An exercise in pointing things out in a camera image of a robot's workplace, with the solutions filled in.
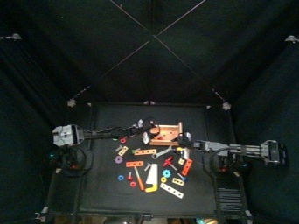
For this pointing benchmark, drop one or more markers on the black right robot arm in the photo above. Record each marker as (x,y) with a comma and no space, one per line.
(249,149)

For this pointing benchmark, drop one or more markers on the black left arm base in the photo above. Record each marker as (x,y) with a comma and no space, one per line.
(73,159)

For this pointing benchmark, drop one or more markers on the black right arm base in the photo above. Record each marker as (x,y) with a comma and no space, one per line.
(222,162)

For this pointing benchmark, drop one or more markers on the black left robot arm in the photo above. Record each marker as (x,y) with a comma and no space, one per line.
(69,135)

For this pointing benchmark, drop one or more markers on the green toy screw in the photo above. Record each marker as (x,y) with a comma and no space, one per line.
(134,151)

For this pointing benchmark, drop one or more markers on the grey toy screw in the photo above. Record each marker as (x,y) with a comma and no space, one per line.
(147,166)
(118,148)

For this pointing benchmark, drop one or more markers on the blue toy screw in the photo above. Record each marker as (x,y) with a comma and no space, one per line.
(182,177)

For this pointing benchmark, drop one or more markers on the red toy screw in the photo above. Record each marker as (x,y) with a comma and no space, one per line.
(130,176)

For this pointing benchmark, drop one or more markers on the yellow toy nut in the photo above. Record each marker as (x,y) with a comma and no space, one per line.
(163,179)
(179,149)

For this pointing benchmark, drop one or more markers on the short white toy bar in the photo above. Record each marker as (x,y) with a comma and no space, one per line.
(146,138)
(186,153)

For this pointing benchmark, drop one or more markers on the wooden toy toolbox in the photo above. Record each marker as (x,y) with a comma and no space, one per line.
(169,134)

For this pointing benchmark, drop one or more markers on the orange holed toy bar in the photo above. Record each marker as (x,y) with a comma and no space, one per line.
(146,152)

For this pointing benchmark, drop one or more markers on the small yellow square block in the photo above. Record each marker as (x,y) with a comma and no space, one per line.
(182,161)

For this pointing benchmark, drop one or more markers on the grey toy wrench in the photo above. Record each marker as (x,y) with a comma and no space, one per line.
(161,152)

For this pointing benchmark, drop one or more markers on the red toy nut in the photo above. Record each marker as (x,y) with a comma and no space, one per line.
(133,184)
(123,140)

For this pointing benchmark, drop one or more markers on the red toy cross wrench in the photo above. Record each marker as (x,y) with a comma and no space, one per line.
(169,161)

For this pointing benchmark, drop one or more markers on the red-orange holed toy bar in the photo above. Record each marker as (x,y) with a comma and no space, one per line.
(187,167)

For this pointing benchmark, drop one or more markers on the short yellow holed bar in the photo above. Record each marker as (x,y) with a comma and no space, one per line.
(123,150)
(178,181)

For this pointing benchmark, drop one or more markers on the blue toy gear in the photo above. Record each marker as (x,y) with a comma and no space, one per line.
(166,173)

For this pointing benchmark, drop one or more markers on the orange toy hammer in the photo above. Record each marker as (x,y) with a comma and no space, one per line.
(135,164)

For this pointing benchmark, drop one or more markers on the purple toy gear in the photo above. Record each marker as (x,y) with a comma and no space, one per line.
(118,159)

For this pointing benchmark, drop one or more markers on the long white holed bar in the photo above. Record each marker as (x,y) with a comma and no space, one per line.
(171,190)

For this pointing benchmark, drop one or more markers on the blue toy nut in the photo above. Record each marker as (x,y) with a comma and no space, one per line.
(121,177)

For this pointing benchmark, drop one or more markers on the grey frame middle bracket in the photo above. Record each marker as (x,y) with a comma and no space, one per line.
(149,102)

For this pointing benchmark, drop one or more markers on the grey frame corner bracket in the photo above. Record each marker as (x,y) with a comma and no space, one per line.
(71,102)
(226,106)
(14,37)
(292,38)

